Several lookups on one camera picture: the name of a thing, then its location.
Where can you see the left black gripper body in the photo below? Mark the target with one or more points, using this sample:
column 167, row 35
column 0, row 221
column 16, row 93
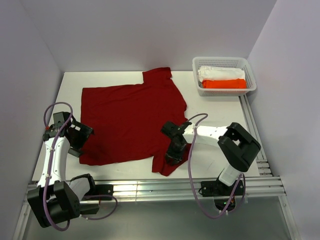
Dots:
column 81, row 136

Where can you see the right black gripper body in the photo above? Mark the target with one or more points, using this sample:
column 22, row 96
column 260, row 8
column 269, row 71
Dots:
column 174, row 147

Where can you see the dark red t-shirt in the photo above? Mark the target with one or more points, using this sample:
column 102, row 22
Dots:
column 127, row 121

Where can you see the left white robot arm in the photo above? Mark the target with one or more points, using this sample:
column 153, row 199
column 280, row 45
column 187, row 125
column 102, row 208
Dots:
column 54, row 200

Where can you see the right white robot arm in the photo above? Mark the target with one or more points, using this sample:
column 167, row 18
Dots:
column 238, row 146

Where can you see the rolled white t-shirt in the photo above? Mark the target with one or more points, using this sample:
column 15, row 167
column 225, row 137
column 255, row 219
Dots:
column 220, row 73

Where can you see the white plastic basket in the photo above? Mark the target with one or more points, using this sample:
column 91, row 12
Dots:
column 236, row 62

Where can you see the rolled orange t-shirt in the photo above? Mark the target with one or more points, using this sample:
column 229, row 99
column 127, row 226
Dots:
column 238, row 83

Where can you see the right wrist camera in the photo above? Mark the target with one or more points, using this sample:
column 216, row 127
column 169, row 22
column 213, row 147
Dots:
column 171, row 130

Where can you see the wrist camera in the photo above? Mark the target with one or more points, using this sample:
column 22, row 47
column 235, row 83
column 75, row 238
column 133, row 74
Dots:
column 59, row 119
column 171, row 130

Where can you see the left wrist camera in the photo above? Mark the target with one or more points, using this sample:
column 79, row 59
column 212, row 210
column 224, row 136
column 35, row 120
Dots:
column 59, row 119

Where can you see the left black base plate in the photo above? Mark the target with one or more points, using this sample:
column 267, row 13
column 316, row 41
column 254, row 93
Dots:
column 103, row 192

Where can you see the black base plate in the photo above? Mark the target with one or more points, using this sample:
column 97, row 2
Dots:
column 103, row 192
column 215, row 188

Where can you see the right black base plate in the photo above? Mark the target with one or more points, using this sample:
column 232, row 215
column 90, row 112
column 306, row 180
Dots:
column 215, row 188

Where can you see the aluminium rail frame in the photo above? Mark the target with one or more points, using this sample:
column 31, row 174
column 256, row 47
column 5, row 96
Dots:
column 164, row 209

